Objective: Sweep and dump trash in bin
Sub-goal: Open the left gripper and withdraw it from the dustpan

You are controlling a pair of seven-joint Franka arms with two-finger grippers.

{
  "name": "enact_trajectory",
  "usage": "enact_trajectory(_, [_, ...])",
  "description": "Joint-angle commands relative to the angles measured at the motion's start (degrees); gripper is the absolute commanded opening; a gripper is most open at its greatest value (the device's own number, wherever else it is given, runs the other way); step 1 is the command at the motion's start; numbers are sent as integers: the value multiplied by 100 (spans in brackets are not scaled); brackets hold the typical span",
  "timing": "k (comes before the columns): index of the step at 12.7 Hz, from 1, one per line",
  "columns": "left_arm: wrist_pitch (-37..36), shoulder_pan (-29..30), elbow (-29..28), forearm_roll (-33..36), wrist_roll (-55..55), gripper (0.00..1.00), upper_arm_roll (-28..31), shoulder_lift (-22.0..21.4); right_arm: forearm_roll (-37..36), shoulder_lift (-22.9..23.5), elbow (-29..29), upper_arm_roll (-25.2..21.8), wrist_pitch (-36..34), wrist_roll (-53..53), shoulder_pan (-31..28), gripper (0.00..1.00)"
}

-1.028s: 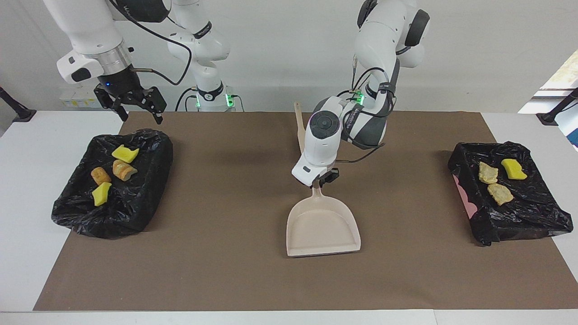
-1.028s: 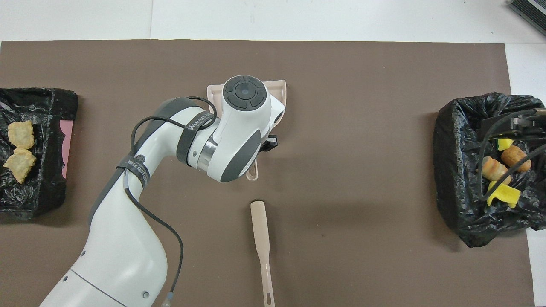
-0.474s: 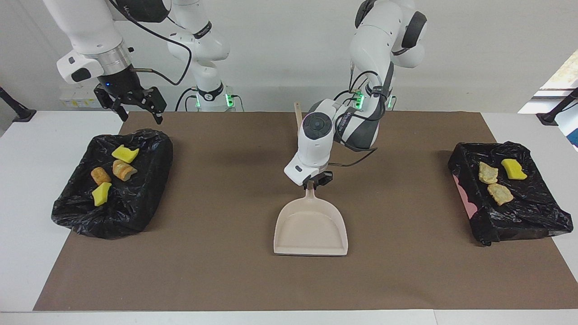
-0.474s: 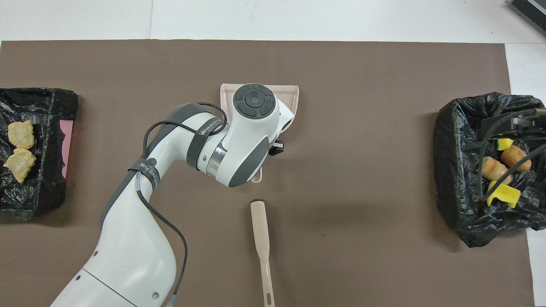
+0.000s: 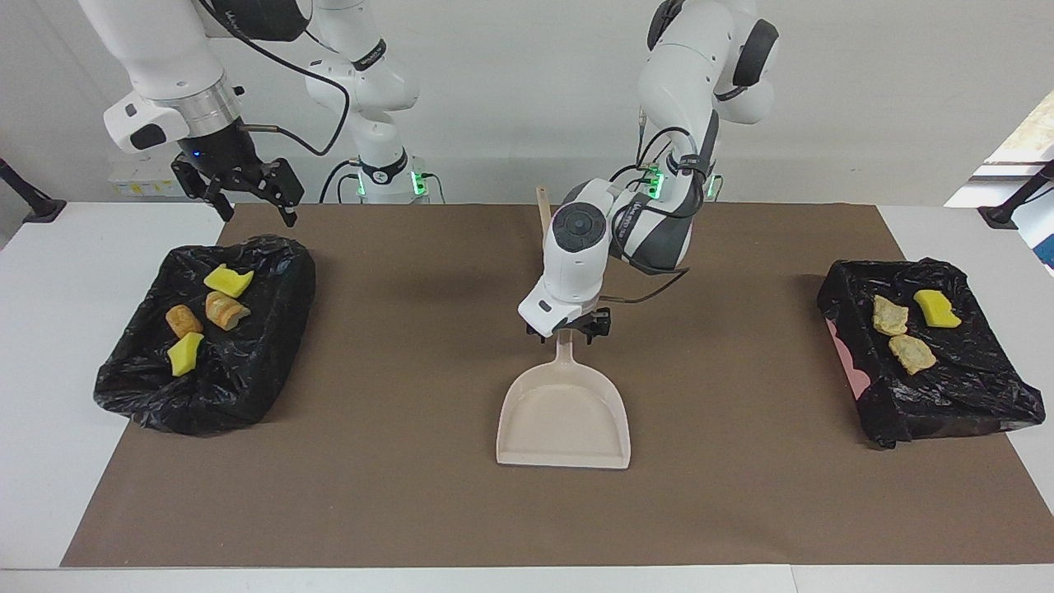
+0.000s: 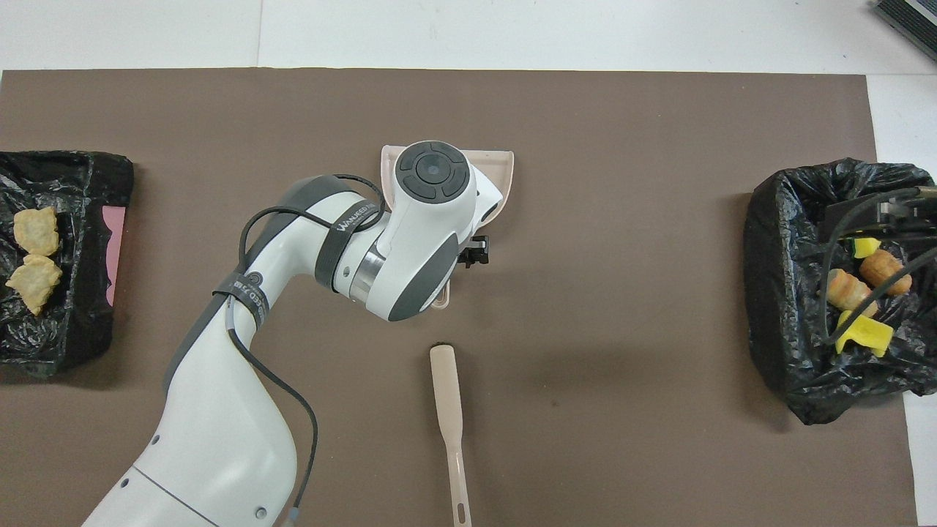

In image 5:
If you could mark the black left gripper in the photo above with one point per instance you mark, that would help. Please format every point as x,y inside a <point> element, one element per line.
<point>574,319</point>

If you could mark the notched yellow sponge piece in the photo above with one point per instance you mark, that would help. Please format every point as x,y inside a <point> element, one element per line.
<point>228,281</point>

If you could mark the black plastic trash bag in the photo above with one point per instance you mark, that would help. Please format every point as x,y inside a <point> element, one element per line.
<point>972,387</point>
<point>247,387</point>

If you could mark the pale-ended croissant piece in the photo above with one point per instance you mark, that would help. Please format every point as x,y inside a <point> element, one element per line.
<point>226,310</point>

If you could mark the white wall socket box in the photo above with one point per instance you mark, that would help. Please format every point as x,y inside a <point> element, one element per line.
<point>132,185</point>

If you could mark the beige brush with black bristles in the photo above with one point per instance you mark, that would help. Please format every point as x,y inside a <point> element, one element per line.
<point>543,210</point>

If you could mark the brown table mat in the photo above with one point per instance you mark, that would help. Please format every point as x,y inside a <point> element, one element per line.
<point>412,511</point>

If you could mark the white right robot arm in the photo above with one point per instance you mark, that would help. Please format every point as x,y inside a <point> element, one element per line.
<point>156,49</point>

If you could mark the black stand foot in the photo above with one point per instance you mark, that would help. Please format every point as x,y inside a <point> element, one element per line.
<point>1017,202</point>
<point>29,198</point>

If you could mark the brown bun piece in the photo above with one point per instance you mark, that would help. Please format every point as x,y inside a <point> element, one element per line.
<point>183,320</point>

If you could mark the beige plastic dustpan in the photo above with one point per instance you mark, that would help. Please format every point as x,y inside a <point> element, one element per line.
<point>564,420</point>

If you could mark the yellow sponge wedge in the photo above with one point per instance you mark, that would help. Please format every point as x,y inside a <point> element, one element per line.
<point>185,353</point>

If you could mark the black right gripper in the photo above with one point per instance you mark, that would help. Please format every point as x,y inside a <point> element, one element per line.
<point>218,152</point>

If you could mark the striped croissant piece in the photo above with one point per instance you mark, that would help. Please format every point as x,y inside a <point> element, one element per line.
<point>911,353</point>
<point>890,315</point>

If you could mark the pink bin box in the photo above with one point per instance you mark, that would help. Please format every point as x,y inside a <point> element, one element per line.
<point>848,358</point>

